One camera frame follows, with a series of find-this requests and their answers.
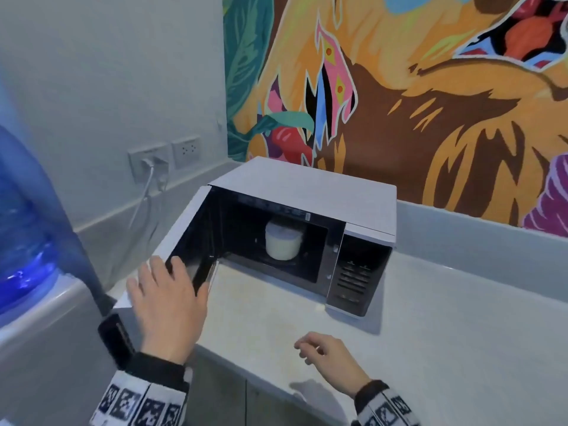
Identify person's right hand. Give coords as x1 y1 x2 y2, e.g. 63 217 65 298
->
294 332 372 398

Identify person's left hand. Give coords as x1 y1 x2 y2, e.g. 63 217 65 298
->
126 256 209 365

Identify white microwave door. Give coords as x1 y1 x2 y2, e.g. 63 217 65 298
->
113 185 221 311

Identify person's left forearm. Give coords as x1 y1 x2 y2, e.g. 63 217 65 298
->
89 351 194 426

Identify person's right forearm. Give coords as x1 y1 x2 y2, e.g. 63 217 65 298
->
352 380 421 426

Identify grey base cabinet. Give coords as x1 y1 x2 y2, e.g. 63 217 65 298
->
185 345 356 426

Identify white cup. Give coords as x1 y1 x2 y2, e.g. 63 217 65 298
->
265 219 305 262

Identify white water dispenser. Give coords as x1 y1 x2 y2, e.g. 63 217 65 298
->
0 270 117 426

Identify blue water bottle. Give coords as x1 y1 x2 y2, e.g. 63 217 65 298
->
0 124 105 316

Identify white microwave oven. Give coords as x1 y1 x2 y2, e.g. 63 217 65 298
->
209 156 397 318

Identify black wrist-worn camera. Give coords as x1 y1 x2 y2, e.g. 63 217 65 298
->
98 312 136 369

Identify white power cable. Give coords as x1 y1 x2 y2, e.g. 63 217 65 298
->
128 166 155 230

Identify white wall socket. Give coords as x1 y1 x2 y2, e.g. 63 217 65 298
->
128 143 170 183
171 136 202 170

